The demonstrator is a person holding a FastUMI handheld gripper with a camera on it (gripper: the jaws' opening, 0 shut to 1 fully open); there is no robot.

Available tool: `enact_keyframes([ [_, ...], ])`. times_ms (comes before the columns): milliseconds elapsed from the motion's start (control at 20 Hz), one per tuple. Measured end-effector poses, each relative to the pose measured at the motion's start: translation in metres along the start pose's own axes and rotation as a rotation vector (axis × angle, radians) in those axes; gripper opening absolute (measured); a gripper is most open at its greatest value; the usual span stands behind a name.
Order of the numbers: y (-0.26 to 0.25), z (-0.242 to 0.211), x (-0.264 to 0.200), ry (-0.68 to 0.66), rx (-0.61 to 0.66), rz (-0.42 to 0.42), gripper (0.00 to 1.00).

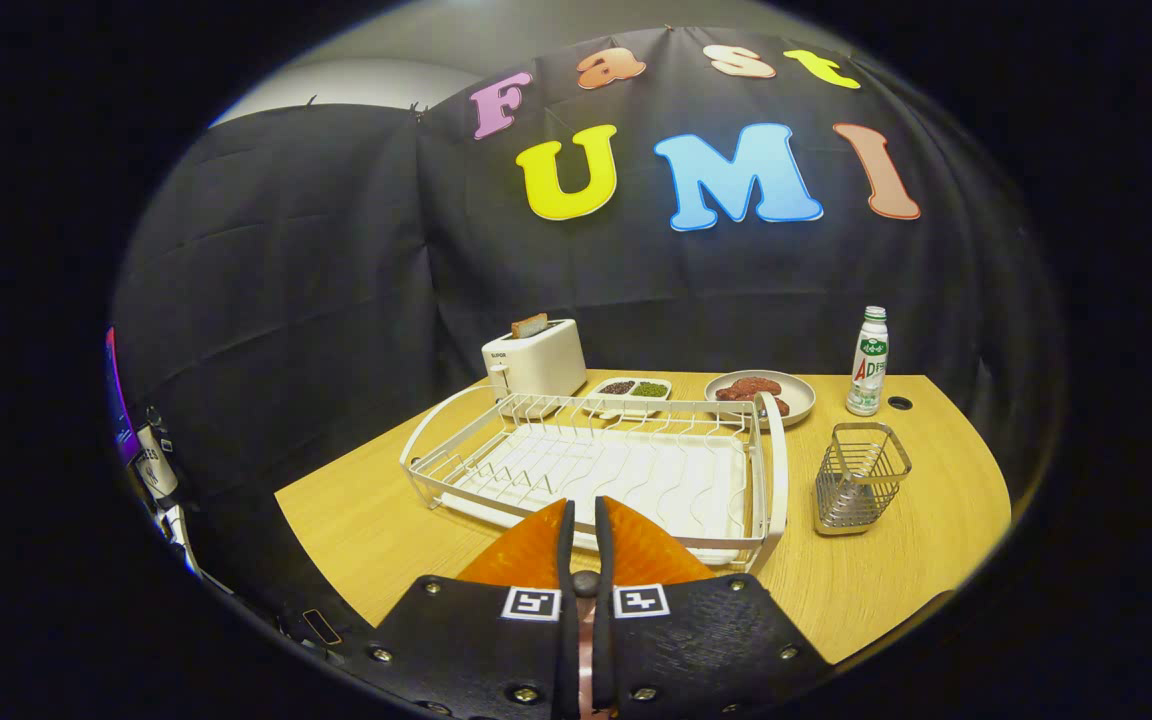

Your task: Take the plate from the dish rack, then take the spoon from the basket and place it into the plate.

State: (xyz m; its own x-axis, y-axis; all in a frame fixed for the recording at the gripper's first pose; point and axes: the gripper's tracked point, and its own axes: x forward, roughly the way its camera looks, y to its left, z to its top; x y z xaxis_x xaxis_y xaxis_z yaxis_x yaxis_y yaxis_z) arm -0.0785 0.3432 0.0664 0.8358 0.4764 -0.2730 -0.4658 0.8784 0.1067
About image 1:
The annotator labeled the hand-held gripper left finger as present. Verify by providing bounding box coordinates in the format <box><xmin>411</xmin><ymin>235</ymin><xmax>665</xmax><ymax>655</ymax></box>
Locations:
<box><xmin>356</xmin><ymin>498</ymin><xmax>579</xmax><ymax>720</ymax></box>

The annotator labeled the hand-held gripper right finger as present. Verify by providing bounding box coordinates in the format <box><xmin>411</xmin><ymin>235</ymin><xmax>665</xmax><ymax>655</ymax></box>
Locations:
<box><xmin>591</xmin><ymin>495</ymin><xmax>834</xmax><ymax>720</ymax></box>

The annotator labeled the pink plate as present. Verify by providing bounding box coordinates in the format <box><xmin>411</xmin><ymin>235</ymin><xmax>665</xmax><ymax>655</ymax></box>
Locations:
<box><xmin>578</xmin><ymin>598</ymin><xmax>597</xmax><ymax>716</ymax></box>

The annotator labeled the white wire dish rack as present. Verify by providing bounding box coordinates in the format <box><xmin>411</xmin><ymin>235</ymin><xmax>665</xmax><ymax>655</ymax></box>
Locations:
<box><xmin>400</xmin><ymin>385</ymin><xmax>789</xmax><ymax>573</ymax></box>

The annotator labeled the metal wire basket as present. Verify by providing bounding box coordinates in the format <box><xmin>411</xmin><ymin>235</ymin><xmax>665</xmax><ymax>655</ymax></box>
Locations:
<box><xmin>814</xmin><ymin>422</ymin><xmax>913</xmax><ymax>537</ymax></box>

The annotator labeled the white divided dish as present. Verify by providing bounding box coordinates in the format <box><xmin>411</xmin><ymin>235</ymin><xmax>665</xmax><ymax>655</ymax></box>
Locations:
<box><xmin>582</xmin><ymin>376</ymin><xmax>674</xmax><ymax>419</ymax></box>

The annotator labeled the beige plate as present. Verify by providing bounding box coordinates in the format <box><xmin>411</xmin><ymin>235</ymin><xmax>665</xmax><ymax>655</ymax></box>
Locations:
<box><xmin>704</xmin><ymin>370</ymin><xmax>817</xmax><ymax>429</ymax></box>

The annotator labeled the white toaster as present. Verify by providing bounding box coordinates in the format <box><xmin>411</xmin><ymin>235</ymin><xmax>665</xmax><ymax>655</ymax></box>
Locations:
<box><xmin>481</xmin><ymin>319</ymin><xmax>588</xmax><ymax>404</ymax></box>

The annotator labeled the white green-label drink bottle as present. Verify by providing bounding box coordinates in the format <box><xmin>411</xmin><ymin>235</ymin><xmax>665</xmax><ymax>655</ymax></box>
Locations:
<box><xmin>845</xmin><ymin>306</ymin><xmax>890</xmax><ymax>417</ymax></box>

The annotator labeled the black backdrop cloth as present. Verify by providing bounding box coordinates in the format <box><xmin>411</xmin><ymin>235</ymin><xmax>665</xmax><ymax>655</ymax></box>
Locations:
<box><xmin>108</xmin><ymin>25</ymin><xmax>1067</xmax><ymax>601</ymax></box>

